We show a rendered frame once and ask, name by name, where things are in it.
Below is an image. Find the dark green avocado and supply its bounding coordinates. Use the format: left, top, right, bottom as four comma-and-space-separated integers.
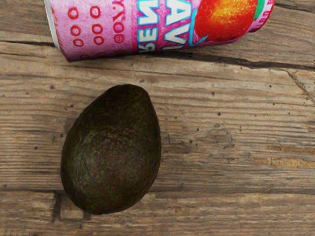
60, 84, 162, 216

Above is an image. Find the pink drink can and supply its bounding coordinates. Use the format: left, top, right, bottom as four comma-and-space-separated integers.
43, 0, 276, 62

